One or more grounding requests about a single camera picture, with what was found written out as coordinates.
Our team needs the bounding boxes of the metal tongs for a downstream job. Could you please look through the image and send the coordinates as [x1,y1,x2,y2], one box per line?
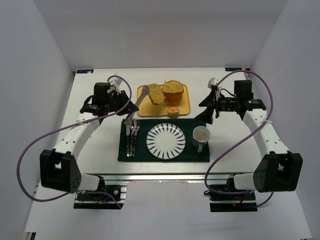
[124,85,150,126]

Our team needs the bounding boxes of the bread slice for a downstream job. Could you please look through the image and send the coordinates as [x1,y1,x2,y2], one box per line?
[147,83,165,105]

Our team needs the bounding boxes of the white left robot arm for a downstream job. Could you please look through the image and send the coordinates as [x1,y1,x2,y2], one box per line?
[39,77,138,194]

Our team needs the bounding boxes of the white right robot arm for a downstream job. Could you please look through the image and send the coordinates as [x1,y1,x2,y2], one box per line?
[196,78,303,193]

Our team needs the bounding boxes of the stacked bread loaf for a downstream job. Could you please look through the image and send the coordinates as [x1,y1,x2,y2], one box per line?
[162,80,184,105]

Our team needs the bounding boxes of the yellow tray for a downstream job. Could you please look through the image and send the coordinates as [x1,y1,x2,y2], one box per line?
[137,84,191,117]

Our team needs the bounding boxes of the light blue mug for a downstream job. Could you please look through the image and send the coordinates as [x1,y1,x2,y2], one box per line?
[192,126,211,153]

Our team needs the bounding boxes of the small orange bun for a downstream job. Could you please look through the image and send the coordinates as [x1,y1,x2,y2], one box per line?
[167,107,180,116]

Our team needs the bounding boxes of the blue label sticker right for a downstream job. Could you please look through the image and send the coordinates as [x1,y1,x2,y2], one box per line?
[224,67,242,72]

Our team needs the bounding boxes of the blue label sticker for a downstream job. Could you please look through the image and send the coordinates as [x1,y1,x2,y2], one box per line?
[76,69,94,74]
[224,67,242,72]

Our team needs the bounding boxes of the blue label sticker left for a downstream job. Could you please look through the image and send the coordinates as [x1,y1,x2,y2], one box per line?
[76,69,94,74]

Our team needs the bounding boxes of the dark green placemat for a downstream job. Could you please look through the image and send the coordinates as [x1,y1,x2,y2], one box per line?
[117,118,210,163]

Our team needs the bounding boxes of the blue striped white plate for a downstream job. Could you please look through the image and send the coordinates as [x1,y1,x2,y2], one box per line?
[146,123,186,161]

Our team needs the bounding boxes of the fork with patterned handle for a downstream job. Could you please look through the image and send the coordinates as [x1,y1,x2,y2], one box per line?
[129,118,137,157]

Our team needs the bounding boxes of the spoon with patterned handle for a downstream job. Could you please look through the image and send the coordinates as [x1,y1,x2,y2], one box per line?
[131,118,140,157]

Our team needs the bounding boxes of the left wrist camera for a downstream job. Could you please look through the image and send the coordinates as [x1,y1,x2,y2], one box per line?
[107,77,122,93]

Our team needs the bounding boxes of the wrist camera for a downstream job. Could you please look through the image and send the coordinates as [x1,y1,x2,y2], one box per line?
[107,77,122,93]
[207,77,219,89]

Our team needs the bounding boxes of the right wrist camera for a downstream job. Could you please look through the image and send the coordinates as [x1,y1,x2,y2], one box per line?
[207,77,219,89]

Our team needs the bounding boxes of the knife with patterned handle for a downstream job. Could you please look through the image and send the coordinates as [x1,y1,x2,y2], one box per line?
[125,121,131,158]

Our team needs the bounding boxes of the aluminium table rail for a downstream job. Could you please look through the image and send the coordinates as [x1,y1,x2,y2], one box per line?
[82,172,256,183]

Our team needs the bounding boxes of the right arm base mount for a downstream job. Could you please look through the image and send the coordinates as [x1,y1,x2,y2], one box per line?
[203,174,258,213]

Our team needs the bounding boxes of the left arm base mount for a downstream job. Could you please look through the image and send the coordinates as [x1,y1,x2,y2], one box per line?
[73,176,127,210]

